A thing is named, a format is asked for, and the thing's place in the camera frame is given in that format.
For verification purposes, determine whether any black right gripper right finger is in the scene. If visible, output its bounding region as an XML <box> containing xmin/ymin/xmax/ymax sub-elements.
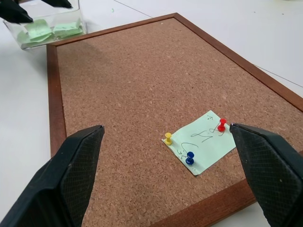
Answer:
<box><xmin>229</xmin><ymin>123</ymin><xmax>303</xmax><ymax>227</ymax></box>

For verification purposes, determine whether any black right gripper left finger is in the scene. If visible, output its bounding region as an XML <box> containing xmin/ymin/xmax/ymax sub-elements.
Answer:
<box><xmin>0</xmin><ymin>124</ymin><xmax>105</xmax><ymax>227</ymax></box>

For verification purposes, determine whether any clear plastic box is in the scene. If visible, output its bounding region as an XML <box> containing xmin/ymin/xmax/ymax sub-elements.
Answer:
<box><xmin>2</xmin><ymin>0</ymin><xmax>88</xmax><ymax>50</ymax></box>

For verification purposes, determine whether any red push pin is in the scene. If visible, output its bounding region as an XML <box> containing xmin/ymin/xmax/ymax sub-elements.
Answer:
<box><xmin>217</xmin><ymin>118</ymin><xmax>228</xmax><ymax>132</ymax></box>

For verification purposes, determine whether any wood framed cork board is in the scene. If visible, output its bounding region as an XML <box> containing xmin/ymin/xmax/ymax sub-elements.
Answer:
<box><xmin>46</xmin><ymin>12</ymin><xmax>303</xmax><ymax>227</ymax></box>

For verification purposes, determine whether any green note with handwriting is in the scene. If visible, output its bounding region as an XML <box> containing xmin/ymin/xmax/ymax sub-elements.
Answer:
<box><xmin>161</xmin><ymin>110</ymin><xmax>237</xmax><ymax>176</ymax></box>

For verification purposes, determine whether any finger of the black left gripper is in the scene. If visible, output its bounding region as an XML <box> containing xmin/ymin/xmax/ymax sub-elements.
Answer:
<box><xmin>0</xmin><ymin>0</ymin><xmax>34</xmax><ymax>25</ymax></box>
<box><xmin>39</xmin><ymin>0</ymin><xmax>73</xmax><ymax>9</ymax></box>

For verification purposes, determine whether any blue push pin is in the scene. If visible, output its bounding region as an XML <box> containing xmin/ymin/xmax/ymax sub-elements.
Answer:
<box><xmin>185</xmin><ymin>151</ymin><xmax>196</xmax><ymax>166</ymax></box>

